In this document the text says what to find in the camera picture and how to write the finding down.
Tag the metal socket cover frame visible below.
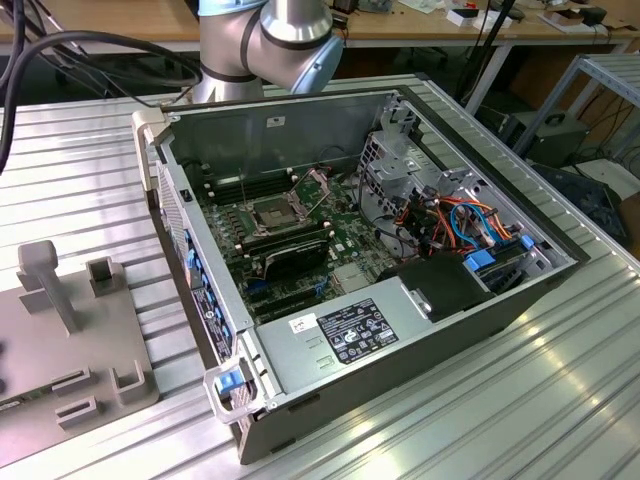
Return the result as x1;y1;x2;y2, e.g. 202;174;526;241
289;167;335;221

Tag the CPU socket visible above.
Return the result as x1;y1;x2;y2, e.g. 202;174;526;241
242;194;314;237

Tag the black RAM slot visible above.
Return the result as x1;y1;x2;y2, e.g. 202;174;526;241
239;228;335;255
237;222;335;249
207;177;296;202
203;168;295;191

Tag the green motherboard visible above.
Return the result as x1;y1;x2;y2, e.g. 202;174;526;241
192;162;401;324

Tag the black graphics card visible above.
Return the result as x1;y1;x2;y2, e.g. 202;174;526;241
259;235;332;281

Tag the silver chipset heat sink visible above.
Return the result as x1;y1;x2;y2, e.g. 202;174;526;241
332;263;374;295

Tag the black expansion slot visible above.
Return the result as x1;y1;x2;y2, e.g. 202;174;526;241
245;284;322;305
253;297;325;318

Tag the silver drive cage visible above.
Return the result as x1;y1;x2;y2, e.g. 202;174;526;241
355;89;494;236

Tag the silver power supply unit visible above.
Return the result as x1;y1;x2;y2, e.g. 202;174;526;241
254;276;437;397

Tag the black plastic drive cover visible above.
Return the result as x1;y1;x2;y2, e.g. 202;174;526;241
377;251;497;325

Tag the hard disk in blue carrier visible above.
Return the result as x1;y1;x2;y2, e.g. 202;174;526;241
462;234;539;297

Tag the blue case latch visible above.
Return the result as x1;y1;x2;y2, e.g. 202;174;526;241
213;370;242;397

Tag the grey open PC case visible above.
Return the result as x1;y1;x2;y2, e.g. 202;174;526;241
130;74;592;466

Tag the black equipment box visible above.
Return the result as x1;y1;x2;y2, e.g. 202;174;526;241
502;110;591;169

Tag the small white box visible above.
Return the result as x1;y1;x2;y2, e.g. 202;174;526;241
446;7;480;29

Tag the grey parts rack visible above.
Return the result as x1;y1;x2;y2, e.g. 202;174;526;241
0;238;162;469

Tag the dark plastic crate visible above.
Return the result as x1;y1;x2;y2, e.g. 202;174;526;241
529;162;629;246

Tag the green RAM stick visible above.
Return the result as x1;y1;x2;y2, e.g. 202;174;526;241
0;384;54;414

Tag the grey metal shelf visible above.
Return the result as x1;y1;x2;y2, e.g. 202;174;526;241
509;52;640;161

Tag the orange red wire bundle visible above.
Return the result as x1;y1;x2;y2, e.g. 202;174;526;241
394;197;454;254

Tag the light blue wire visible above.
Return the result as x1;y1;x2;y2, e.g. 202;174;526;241
447;203;484;251

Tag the blue flat wire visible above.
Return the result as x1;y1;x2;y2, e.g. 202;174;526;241
462;199;506;247

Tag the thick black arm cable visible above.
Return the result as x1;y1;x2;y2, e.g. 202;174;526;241
0;0;205;174

